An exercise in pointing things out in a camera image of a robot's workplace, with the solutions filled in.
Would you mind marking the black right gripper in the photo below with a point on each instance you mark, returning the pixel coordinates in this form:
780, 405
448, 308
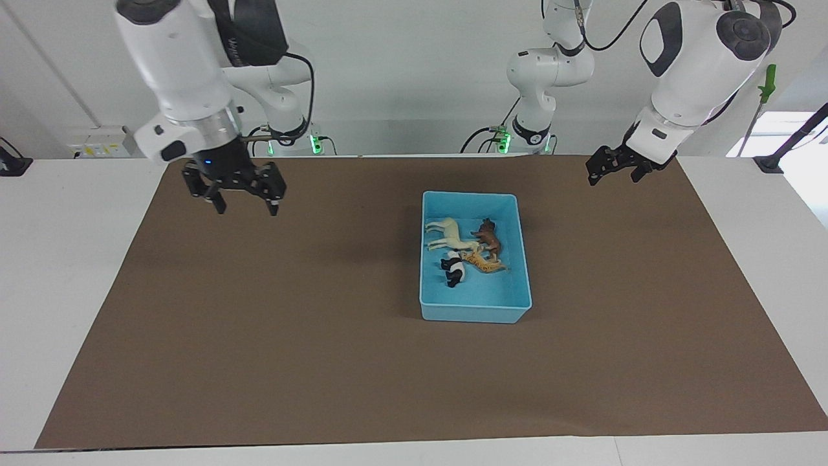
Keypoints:
229, 171

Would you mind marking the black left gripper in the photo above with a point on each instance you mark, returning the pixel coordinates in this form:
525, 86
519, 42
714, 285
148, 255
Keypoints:
624, 157

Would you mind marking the brown horse toy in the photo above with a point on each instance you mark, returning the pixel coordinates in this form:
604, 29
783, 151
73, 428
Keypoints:
491, 241

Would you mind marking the orange striped tiger toy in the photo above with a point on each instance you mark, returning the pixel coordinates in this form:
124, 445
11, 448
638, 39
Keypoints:
484, 262

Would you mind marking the cream alpaca toy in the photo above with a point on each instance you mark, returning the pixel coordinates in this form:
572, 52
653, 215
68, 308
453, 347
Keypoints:
453, 238

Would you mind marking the black and white panda toy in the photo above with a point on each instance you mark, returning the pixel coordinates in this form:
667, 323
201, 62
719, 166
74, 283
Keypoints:
454, 270

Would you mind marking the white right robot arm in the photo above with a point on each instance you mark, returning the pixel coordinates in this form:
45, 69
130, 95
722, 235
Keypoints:
181, 65

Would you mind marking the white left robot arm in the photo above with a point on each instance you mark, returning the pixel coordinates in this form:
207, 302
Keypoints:
698, 71

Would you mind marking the light blue storage box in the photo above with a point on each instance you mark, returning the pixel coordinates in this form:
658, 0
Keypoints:
491, 298

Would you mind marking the black angled stand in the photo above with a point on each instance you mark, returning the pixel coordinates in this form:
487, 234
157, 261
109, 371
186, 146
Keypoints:
786, 145

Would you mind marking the brown table mat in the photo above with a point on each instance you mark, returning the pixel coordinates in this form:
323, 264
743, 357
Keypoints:
323, 362

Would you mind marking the grey wall socket box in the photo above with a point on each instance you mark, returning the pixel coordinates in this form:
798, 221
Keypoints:
100, 142

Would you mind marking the black table clamp mount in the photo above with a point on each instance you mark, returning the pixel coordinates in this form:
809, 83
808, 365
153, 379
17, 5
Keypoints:
13, 165

